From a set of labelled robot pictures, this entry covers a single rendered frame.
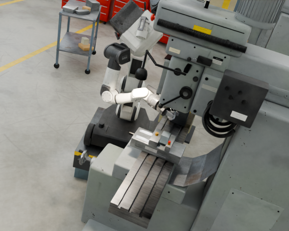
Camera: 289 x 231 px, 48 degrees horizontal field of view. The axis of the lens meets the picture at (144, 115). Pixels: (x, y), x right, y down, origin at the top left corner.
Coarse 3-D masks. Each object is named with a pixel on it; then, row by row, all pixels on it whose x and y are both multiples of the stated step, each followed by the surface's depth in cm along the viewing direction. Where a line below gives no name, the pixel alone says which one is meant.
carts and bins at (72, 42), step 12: (72, 0) 496; (96, 0) 481; (60, 12) 434; (72, 12) 443; (84, 12) 451; (96, 12) 472; (60, 24) 443; (72, 36) 514; (84, 36) 525; (96, 36) 530; (60, 48) 466; (72, 48) 475; (84, 48) 473
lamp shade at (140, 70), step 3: (138, 69) 187; (141, 69) 186; (144, 69) 187; (135, 72) 189; (138, 72) 186; (141, 72) 186; (144, 72) 186; (135, 75) 188; (138, 75) 186; (141, 75) 186; (144, 75) 187; (138, 78) 187; (141, 78) 187; (144, 78) 188
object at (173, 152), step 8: (136, 136) 215; (144, 136) 217; (136, 144) 214; (144, 144) 211; (160, 144) 213; (176, 144) 217; (152, 152) 213; (160, 152) 210; (168, 152) 208; (176, 152) 210; (168, 160) 211; (176, 160) 209
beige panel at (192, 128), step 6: (210, 0) 324; (216, 0) 323; (222, 0) 321; (228, 0) 318; (234, 0) 317; (222, 6) 323; (228, 6) 321; (234, 6) 320; (156, 120) 414; (192, 126) 420; (192, 132) 408; (186, 138) 394
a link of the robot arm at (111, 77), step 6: (108, 72) 211; (114, 72) 211; (108, 78) 212; (114, 78) 213; (102, 84) 215; (108, 84) 213; (114, 84) 215; (102, 90) 214; (108, 90) 213; (102, 96) 214; (108, 96) 213; (108, 102) 214
